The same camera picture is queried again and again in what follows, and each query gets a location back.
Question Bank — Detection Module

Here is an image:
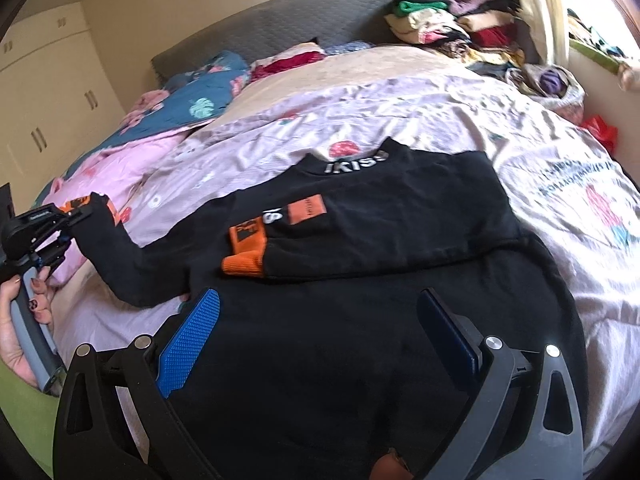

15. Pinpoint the cream wardrobe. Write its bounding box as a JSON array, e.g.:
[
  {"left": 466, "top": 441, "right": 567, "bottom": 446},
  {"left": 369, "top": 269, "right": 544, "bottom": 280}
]
[{"left": 0, "top": 2, "right": 126, "bottom": 201}]

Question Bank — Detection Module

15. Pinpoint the red and pink folded cloth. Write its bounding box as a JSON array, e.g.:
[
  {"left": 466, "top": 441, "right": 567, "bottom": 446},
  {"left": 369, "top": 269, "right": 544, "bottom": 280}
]
[{"left": 247, "top": 42, "right": 328, "bottom": 83}]

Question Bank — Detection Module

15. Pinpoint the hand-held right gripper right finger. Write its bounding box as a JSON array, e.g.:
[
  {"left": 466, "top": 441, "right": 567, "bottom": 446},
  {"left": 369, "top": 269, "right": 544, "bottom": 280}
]
[{"left": 414, "top": 287, "right": 586, "bottom": 480}]

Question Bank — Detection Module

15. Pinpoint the grey quilted headboard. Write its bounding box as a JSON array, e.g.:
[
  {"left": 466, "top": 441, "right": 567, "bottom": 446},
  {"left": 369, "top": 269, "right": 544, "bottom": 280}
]
[{"left": 151, "top": 0, "right": 401, "bottom": 88}]

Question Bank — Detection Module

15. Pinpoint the beige blanket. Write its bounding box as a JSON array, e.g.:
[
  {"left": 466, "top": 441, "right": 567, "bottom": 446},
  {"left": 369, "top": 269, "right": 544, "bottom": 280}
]
[{"left": 200, "top": 44, "right": 481, "bottom": 131}]

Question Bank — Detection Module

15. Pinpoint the green sill cover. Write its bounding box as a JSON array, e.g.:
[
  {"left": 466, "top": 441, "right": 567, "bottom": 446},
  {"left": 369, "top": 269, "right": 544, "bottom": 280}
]
[{"left": 569, "top": 39, "right": 623, "bottom": 75}]

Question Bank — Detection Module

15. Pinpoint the red plastic bag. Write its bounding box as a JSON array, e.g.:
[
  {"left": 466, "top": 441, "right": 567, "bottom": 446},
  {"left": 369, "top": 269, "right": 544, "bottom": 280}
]
[{"left": 580, "top": 115, "right": 620, "bottom": 153}]

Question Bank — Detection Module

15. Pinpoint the lilac strawberry print bedsheet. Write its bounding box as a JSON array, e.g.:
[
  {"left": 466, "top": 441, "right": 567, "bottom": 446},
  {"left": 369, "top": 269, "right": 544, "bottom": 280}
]
[{"left": 47, "top": 77, "right": 640, "bottom": 466}]

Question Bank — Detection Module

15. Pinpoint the cream curtain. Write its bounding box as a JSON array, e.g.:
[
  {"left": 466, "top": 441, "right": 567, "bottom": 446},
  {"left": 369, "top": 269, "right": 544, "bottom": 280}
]
[{"left": 520, "top": 0, "right": 576, "bottom": 66}]

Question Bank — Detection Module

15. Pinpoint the person's left hand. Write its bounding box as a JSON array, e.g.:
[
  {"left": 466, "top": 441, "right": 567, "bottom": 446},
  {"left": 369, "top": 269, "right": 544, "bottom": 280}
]
[{"left": 0, "top": 264, "right": 55, "bottom": 392}]

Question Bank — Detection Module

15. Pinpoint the purple cloth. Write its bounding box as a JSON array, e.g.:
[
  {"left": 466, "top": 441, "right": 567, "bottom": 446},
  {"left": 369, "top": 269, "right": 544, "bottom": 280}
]
[{"left": 539, "top": 69, "right": 568, "bottom": 96}]

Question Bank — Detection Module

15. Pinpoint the floral fabric bag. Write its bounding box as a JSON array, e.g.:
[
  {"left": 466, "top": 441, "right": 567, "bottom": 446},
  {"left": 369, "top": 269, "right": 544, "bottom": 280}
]
[{"left": 505, "top": 62, "right": 586, "bottom": 126}]

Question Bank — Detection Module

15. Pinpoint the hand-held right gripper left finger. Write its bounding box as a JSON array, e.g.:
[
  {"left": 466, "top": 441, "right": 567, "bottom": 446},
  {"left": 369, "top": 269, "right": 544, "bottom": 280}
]
[{"left": 52, "top": 287, "right": 223, "bottom": 480}]

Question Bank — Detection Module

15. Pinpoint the heap of colourful fabrics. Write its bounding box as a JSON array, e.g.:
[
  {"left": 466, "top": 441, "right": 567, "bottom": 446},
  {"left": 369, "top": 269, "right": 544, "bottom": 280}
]
[{"left": 567, "top": 7, "right": 640, "bottom": 91}]

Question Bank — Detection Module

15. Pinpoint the blue patterned cloth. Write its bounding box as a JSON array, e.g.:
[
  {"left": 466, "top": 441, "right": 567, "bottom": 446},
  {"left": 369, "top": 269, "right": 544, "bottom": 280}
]
[{"left": 325, "top": 40, "right": 373, "bottom": 57}]

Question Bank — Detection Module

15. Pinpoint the blue floral quilt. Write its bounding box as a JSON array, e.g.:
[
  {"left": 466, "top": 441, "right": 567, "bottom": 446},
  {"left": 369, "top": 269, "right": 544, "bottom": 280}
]
[{"left": 65, "top": 50, "right": 253, "bottom": 181}]

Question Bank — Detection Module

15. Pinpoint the pile of folded clothes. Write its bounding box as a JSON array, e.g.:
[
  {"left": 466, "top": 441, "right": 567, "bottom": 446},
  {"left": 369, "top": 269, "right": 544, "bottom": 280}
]
[{"left": 384, "top": 0, "right": 531, "bottom": 68}]

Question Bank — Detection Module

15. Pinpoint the green cloth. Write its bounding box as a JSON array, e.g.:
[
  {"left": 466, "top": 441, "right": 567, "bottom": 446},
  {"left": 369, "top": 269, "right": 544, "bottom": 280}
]
[{"left": 0, "top": 360, "right": 56, "bottom": 476}]

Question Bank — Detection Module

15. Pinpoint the black sweater with orange cuffs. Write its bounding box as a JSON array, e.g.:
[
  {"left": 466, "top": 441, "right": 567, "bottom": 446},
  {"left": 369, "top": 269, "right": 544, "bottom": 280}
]
[{"left": 65, "top": 136, "right": 591, "bottom": 480}]

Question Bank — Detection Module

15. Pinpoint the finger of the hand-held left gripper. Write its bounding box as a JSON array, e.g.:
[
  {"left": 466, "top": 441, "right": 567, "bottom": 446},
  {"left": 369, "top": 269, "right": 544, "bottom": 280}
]
[
  {"left": 51, "top": 203, "right": 96, "bottom": 229},
  {"left": 27, "top": 232, "right": 71, "bottom": 273}
]

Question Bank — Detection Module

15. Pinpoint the pink pillow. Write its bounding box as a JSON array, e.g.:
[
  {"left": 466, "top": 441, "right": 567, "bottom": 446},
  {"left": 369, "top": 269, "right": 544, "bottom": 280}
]
[{"left": 30, "top": 127, "right": 201, "bottom": 291}]

